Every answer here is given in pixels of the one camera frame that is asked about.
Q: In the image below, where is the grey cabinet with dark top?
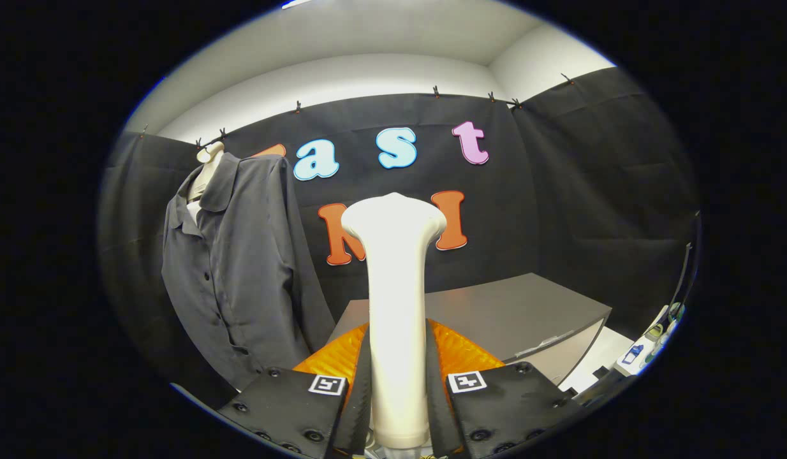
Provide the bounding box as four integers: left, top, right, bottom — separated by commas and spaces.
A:
327, 273, 613, 386

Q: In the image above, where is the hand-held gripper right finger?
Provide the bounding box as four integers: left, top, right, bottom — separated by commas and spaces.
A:
424, 319, 585, 459

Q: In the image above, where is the dark grey button shirt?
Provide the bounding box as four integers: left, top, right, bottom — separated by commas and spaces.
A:
161, 152, 337, 391

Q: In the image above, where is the white power strip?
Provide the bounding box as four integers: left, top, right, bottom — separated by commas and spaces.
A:
559, 326, 633, 393

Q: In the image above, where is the white clothes hanger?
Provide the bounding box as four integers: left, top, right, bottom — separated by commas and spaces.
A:
186, 142, 226, 224

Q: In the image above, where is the black backdrop cloth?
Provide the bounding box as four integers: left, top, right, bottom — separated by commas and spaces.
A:
97, 67, 700, 409

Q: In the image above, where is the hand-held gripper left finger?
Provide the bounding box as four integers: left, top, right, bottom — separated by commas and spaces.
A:
216, 321, 372, 459

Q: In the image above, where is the white garment steamer head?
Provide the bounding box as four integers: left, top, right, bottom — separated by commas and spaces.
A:
341, 193, 448, 450

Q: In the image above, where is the white side table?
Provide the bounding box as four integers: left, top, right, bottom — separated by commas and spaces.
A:
614, 303, 684, 378

